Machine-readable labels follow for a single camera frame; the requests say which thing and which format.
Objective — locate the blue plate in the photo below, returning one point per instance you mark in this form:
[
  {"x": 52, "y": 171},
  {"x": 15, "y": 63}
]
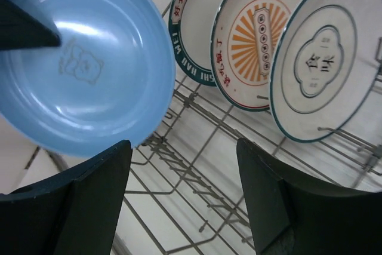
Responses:
[{"x": 111, "y": 79}]

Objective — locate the white plate orange sunburst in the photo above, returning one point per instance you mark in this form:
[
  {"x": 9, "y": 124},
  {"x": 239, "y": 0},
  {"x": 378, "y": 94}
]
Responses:
[{"x": 243, "y": 38}]

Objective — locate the grey wire dish rack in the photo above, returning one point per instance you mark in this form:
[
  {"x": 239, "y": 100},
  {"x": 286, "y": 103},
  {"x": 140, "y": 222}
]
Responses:
[{"x": 184, "y": 193}]

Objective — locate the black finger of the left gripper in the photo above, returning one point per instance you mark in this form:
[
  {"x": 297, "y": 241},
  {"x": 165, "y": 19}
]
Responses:
[{"x": 20, "y": 30}]

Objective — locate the white plate dark green rim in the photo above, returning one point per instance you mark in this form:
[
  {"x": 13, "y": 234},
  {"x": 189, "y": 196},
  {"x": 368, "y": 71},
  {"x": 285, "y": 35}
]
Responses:
[{"x": 190, "y": 26}]

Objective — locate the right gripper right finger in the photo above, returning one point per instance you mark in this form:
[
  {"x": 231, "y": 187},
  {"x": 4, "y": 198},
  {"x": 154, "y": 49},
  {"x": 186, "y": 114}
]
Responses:
[{"x": 291, "y": 212}]

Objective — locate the white plate cloud motif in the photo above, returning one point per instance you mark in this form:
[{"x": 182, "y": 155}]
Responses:
[{"x": 324, "y": 66}]

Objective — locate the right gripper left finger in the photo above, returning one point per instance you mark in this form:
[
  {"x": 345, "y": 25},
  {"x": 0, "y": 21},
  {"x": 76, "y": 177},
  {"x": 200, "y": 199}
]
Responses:
[{"x": 73, "y": 212}]

